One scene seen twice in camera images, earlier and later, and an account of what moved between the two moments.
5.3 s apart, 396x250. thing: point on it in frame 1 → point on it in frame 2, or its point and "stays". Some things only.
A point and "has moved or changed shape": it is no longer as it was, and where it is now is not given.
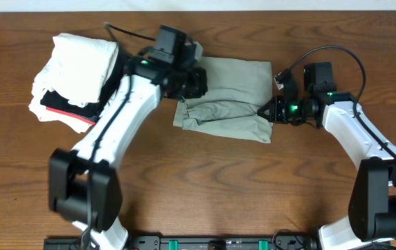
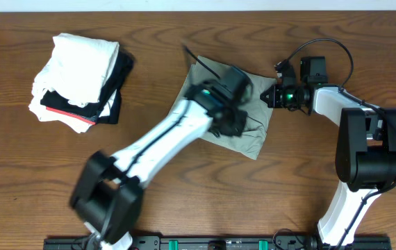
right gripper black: (276, 114) → (274, 102)
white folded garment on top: (78, 68) stays
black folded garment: (55, 101) stays
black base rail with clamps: (287, 242) stays
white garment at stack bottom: (80, 126) stays
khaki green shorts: (236, 91) has moved or changed shape
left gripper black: (194, 85) → (233, 122)
